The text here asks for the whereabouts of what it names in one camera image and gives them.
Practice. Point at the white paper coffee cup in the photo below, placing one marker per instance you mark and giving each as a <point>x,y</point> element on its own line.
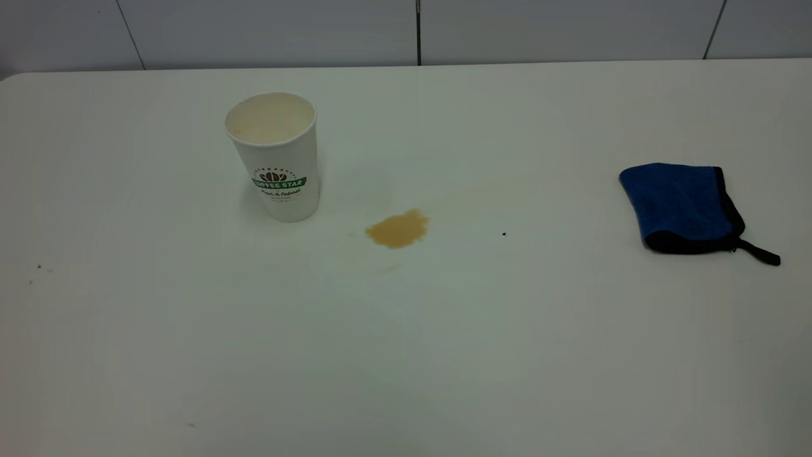
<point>279,165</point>

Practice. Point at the blue microfiber cloth black trim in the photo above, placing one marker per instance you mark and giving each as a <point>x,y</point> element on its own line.
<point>679,200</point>

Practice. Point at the brown coffee spill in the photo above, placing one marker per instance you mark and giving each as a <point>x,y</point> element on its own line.
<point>397,230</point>

